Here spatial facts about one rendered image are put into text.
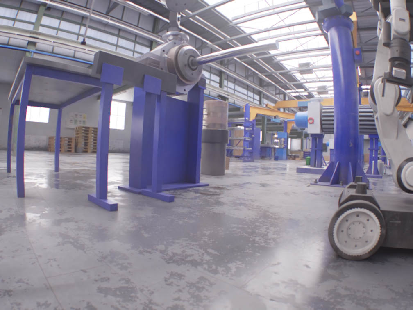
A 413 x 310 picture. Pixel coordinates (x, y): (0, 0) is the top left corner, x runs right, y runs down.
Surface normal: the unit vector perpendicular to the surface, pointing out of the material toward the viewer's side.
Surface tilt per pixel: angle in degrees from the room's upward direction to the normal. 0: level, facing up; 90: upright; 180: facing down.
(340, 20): 129
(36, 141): 90
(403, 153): 90
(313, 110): 90
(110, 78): 90
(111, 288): 0
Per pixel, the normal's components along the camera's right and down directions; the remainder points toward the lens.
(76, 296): 0.05, -1.00
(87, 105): 0.77, 0.04
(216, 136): 0.16, 0.02
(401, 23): -0.58, -0.02
